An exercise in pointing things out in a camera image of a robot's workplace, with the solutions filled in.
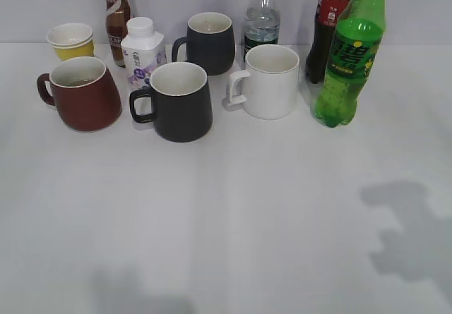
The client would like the red ceramic mug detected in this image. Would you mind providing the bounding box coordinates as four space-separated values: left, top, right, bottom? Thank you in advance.
36 56 122 132

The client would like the green soda bottle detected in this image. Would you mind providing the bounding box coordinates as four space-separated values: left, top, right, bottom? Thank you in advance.
313 0 386 128

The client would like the yellow paper cup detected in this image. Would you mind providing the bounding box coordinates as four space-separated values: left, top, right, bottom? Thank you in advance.
46 23 94 61

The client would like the black mug front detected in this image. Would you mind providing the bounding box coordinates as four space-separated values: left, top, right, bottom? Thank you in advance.
129 61 213 143

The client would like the white ceramic mug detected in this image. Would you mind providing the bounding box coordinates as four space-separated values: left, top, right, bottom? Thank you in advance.
225 44 299 120

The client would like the dark grey mug back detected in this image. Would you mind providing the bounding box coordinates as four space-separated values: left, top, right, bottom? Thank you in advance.
172 12 236 76

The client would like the white yogurt drink bottle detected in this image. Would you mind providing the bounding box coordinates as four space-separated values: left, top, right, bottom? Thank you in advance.
121 17 167 90

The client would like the clear water bottle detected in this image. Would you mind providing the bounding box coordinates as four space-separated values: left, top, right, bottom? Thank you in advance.
243 0 280 57

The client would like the brown tea bottle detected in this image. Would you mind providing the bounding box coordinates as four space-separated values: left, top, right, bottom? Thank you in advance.
105 0 132 68

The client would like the cola bottle red label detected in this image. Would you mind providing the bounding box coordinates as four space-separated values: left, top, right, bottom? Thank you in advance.
305 0 350 84

